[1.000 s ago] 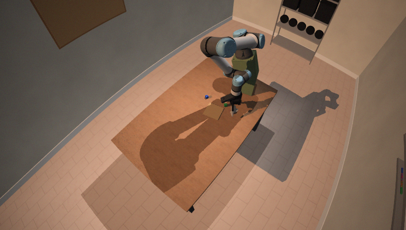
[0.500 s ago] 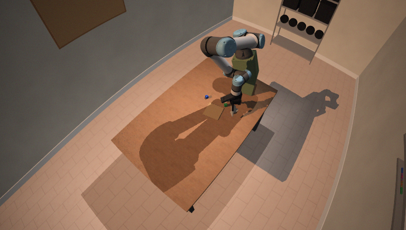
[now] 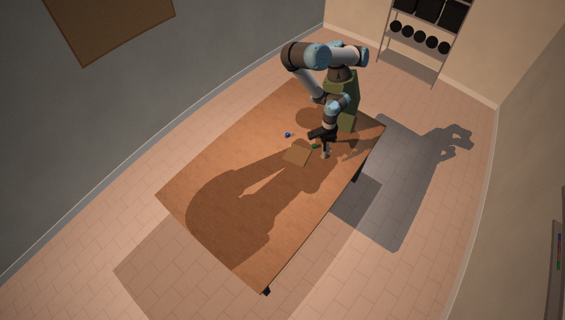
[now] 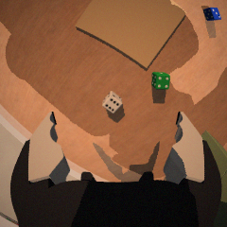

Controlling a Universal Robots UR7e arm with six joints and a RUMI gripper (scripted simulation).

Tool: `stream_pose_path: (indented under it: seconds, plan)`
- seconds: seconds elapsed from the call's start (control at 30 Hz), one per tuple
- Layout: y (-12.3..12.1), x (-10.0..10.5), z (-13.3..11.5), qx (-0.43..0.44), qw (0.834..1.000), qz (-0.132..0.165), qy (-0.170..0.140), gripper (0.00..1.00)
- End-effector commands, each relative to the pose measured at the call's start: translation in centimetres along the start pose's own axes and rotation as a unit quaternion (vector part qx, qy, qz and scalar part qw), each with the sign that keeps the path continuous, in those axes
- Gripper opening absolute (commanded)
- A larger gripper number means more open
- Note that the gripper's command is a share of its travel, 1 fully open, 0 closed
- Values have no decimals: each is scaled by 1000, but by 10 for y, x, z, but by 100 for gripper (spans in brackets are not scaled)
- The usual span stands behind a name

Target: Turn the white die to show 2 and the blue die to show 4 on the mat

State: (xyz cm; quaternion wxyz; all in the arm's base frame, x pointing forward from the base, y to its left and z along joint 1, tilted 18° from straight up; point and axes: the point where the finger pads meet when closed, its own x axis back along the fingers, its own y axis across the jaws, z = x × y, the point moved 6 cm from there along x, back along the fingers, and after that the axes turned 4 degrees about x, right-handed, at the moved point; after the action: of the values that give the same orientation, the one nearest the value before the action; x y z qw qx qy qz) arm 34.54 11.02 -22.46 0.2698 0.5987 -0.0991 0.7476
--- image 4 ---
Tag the blue die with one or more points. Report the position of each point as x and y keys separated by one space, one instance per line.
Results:
x=212 y=14

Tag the green die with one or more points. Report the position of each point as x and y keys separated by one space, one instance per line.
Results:
x=160 y=80

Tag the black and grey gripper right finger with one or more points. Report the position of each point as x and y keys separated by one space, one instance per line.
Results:
x=192 y=165

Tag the white die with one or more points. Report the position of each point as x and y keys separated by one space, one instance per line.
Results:
x=112 y=102

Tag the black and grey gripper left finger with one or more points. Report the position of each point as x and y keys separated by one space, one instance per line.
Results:
x=40 y=165

